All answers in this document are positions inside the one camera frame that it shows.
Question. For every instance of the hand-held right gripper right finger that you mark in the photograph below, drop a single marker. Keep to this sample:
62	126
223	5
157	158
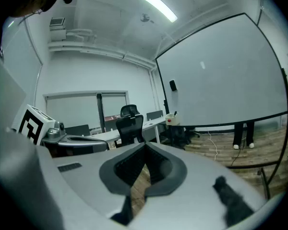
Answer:
187	205

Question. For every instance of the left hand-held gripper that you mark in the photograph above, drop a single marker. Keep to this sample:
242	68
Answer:
31	126

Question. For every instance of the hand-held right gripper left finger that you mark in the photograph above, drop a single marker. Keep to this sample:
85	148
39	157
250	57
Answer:
86	183

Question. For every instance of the white plastic marker box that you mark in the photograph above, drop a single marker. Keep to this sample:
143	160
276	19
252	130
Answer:
174	121

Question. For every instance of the black whiteboard eraser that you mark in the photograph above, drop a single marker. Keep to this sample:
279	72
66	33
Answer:
173	85

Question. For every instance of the large black-framed whiteboard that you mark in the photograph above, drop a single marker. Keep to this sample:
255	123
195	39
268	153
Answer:
220	75

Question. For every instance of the black desk divider panel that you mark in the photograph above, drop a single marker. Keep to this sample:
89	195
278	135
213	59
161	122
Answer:
77	130
154	115

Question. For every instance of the window with grey blinds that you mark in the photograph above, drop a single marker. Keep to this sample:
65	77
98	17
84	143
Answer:
72	110

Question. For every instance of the white curved desk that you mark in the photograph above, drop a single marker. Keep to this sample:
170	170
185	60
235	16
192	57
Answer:
124	132

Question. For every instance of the black mesh office chair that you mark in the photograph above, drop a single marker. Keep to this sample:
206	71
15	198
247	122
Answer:
130	128

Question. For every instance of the black swivel chair base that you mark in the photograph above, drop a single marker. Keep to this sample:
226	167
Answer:
190	134

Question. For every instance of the white ceiling pipes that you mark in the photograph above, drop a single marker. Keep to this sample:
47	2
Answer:
98	50

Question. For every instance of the white air conditioner unit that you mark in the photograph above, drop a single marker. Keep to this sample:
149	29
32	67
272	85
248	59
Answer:
57	30

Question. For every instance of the long ceiling light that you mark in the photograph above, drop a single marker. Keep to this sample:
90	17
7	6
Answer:
153	1

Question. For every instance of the white vertical wall pipe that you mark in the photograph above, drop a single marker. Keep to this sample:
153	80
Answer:
151	90

